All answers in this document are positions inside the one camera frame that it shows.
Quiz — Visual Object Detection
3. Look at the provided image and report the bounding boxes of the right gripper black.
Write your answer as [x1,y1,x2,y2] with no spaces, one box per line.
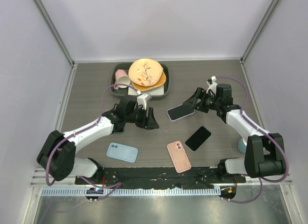
[183,88,221,114]

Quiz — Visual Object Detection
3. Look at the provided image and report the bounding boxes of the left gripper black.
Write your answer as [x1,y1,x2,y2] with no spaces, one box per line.
[126,105,159,131]

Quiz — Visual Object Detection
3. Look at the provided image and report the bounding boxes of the blue phone black screen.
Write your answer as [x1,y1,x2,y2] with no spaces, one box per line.
[167,104,194,120]

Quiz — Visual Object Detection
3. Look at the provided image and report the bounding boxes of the lilac phone case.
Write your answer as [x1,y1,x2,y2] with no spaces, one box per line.
[167,104,195,121]

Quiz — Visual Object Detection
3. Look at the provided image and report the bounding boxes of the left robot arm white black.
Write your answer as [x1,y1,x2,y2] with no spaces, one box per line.
[37,94,159,186]

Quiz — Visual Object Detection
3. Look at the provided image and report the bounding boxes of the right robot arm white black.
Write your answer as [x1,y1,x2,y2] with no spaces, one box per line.
[183,83,289,183]

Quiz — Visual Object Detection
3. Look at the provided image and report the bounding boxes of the green phone black screen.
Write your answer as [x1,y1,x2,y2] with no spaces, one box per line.
[114,129,124,133]

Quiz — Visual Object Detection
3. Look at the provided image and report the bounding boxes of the light blue phone case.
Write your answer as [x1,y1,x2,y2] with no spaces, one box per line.
[106,143,138,163]

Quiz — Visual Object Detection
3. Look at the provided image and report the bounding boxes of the white phone black screen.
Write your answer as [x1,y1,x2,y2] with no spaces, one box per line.
[185,126,211,152]

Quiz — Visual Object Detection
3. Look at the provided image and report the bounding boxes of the pink phone case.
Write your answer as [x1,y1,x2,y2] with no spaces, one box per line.
[167,141,191,173]

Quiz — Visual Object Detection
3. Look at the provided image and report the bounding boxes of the dark green tray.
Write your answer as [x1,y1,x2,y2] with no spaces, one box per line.
[110,62,169,99]

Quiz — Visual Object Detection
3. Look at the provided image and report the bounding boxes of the peach floral plate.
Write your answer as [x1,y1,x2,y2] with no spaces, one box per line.
[128,58,163,87]

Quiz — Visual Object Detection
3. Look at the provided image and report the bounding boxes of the pink mug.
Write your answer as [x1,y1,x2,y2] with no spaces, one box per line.
[114,69,131,90]

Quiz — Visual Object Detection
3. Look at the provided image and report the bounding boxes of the light blue cup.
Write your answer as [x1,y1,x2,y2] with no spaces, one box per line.
[237,138,247,154]

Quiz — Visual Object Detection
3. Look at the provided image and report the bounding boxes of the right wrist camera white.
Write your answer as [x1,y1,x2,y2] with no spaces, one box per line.
[206,76,217,94]

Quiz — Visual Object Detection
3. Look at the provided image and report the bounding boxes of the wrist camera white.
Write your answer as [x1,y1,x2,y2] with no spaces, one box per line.
[137,90,152,110]
[206,76,217,94]

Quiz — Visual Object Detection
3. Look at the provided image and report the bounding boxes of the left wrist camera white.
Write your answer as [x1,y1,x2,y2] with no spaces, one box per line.
[137,90,152,110]

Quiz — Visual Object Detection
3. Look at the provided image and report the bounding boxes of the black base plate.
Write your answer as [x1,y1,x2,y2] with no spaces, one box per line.
[75,166,246,189]

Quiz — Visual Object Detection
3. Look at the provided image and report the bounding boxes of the white slotted cable duct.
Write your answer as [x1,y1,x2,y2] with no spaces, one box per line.
[41,186,221,197]

